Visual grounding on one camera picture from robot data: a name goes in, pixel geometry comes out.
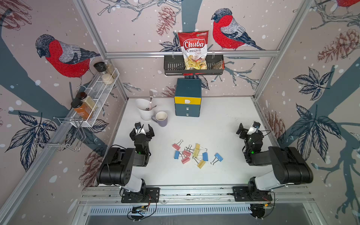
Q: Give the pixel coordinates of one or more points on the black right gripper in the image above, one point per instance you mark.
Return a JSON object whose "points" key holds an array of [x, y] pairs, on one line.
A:
{"points": [[251, 135]]}

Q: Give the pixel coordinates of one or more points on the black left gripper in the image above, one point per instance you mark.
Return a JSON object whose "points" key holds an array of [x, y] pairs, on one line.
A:
{"points": [[141, 135]]}

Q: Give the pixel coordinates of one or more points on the blue binder clip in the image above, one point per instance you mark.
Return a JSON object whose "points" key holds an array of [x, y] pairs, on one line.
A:
{"points": [[205, 156], [217, 158], [176, 155]]}

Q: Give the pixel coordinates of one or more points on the teal drawer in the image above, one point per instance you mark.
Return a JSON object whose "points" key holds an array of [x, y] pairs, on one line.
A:
{"points": [[183, 108]]}

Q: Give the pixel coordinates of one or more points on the teal drawer cabinet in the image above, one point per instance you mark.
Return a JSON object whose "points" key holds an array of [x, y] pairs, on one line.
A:
{"points": [[188, 88]]}

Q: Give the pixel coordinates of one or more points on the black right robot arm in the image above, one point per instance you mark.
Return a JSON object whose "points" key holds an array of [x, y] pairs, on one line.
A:
{"points": [[288, 166]]}

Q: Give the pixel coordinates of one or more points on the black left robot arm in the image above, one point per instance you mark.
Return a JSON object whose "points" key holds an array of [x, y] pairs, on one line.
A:
{"points": [[117, 165]]}

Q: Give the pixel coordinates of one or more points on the yellow binder clip upper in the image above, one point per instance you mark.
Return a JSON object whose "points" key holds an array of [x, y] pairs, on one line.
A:
{"points": [[197, 150]]}

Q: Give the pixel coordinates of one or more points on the yellow binder clip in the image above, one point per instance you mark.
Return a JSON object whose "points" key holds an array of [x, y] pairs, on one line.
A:
{"points": [[197, 150], [200, 163]]}

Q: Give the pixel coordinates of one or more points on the yellow binder clip lower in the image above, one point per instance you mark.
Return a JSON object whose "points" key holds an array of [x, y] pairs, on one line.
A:
{"points": [[200, 163]]}

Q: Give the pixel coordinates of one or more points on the white utensil cup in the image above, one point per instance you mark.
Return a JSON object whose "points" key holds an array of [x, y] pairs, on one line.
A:
{"points": [[144, 107]]}

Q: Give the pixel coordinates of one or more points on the purple mug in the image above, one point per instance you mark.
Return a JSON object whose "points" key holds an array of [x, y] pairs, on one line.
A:
{"points": [[160, 118]]}

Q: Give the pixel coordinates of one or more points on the metal fork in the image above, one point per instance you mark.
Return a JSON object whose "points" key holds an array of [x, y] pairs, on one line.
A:
{"points": [[151, 99]]}

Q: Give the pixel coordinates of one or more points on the beige spice jar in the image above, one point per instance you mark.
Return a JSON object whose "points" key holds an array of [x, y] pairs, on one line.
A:
{"points": [[87, 100]]}

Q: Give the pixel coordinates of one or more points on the orange spice jar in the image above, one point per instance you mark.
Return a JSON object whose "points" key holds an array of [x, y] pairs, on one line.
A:
{"points": [[82, 109]]}

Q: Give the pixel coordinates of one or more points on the small clear spice jar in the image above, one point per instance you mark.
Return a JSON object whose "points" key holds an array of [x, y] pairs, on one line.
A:
{"points": [[110, 68]]}

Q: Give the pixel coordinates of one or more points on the black lid spice jar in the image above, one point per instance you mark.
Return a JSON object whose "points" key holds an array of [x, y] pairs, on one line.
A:
{"points": [[105, 76]]}

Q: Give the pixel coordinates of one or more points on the red Chuba cassava chips bag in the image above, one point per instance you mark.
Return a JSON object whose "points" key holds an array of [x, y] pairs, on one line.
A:
{"points": [[194, 48]]}

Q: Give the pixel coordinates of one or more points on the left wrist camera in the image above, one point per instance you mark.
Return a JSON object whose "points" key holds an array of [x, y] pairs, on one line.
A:
{"points": [[138, 127]]}

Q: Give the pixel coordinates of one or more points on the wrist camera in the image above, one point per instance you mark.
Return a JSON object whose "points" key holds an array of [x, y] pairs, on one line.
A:
{"points": [[254, 128], [138, 127]]}

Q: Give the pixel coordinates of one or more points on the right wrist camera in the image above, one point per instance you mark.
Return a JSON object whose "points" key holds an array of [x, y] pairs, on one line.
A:
{"points": [[254, 128]]}

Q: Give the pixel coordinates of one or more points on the white wire spice shelf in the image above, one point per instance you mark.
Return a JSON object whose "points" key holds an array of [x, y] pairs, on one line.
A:
{"points": [[99, 92]]}

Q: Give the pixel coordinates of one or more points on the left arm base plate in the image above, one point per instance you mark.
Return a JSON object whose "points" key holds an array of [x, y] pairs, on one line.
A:
{"points": [[150, 195]]}

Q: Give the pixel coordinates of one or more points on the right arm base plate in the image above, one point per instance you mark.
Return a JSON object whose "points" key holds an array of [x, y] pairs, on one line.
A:
{"points": [[243, 194]]}

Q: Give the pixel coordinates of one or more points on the wire rack hanger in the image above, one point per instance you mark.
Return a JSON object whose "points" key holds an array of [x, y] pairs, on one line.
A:
{"points": [[61, 133]]}

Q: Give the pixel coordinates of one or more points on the black wire wall basket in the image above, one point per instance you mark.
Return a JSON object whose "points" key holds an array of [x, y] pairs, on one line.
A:
{"points": [[178, 66]]}

